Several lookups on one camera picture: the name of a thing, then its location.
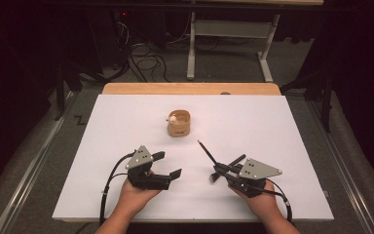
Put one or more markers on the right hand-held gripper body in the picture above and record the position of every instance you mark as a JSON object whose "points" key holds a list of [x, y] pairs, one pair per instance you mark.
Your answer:
{"points": [[258, 169]]}

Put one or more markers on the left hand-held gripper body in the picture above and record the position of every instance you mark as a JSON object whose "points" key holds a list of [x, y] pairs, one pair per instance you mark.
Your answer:
{"points": [[140, 159]]}

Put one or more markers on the thin black makeup brush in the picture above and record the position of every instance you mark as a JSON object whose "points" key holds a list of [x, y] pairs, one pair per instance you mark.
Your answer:
{"points": [[207, 152]]}

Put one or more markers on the round wooden brush holder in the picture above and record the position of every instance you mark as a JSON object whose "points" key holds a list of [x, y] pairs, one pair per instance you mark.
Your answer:
{"points": [[178, 130]]}

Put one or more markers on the person's right hand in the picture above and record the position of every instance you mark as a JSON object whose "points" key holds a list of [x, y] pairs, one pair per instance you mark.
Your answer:
{"points": [[259, 205]]}

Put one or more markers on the person's left hand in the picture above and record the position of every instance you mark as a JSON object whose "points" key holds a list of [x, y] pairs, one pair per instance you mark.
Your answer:
{"points": [[134, 200]]}

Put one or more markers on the small cream figurine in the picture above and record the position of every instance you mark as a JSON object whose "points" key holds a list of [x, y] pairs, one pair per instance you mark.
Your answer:
{"points": [[173, 119]]}

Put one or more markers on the white table board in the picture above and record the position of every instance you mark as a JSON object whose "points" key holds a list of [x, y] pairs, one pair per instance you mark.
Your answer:
{"points": [[240, 123]]}

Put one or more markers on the small grey board clip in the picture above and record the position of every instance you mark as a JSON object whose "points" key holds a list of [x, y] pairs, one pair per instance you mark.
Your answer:
{"points": [[326, 194]]}

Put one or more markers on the light wooden table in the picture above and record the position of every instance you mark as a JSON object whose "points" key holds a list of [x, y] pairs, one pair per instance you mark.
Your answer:
{"points": [[191, 88]]}

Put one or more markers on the grey table grommet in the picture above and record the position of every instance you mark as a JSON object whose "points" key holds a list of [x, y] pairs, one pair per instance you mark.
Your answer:
{"points": [[225, 93]]}

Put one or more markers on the black metal stand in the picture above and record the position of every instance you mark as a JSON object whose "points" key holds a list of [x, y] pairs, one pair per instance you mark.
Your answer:
{"points": [[327, 104], [60, 97]]}

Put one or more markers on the white-framed desk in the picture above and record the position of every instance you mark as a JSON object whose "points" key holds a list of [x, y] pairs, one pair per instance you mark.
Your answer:
{"points": [[191, 48]]}

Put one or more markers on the dark device with red light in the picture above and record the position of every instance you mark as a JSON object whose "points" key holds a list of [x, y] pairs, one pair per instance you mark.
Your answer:
{"points": [[123, 14]]}

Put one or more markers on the metal floor rail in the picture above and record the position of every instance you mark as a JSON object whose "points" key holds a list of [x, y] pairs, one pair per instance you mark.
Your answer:
{"points": [[29, 185], [350, 195]]}

